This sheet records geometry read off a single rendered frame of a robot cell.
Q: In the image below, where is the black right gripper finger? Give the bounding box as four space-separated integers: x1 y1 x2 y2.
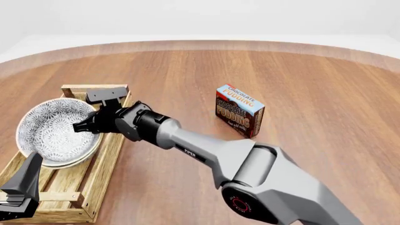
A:
72 116 97 135

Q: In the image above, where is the white grey patterned bowl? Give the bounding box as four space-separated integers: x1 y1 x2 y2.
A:
39 137 104 171
15 97 103 165

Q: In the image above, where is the chocolate pudding box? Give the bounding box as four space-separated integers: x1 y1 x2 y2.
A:
215 84 266 139

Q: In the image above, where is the wooden slat tray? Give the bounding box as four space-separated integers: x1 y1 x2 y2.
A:
0 84 134 224

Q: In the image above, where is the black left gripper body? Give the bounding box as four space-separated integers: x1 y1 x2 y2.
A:
0 192 41 221

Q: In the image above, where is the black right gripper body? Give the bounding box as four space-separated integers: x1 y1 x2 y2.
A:
91 106 122 135

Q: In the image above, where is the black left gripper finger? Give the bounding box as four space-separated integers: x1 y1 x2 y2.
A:
0 151 44 203

